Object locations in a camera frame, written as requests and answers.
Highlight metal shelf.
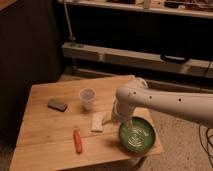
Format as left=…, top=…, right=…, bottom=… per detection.
left=57, top=0, right=213, bottom=19
left=62, top=42, right=213, bottom=79

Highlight lower metal shelf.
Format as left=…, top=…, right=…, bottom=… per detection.
left=62, top=42, right=213, bottom=79

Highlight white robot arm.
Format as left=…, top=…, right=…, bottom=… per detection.
left=112, top=78, right=213, bottom=128

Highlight black handle on shelf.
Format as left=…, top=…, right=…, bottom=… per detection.
left=160, top=55, right=189, bottom=64

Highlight green round bowl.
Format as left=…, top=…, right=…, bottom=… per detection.
left=119, top=117, right=156, bottom=153

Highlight upper metal shelf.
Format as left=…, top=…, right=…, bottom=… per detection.
left=57, top=0, right=213, bottom=19

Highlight dark grey sponge block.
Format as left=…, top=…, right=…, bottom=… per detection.
left=48, top=99, right=67, bottom=112

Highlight metal shelf post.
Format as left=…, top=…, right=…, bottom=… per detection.
left=63, top=0, right=76, bottom=46

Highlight black cables at right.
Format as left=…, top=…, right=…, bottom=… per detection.
left=198, top=61, right=213, bottom=169

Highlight wooden table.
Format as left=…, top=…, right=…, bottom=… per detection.
left=8, top=74, right=164, bottom=171

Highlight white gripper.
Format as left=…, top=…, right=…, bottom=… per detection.
left=111, top=101, right=134, bottom=128

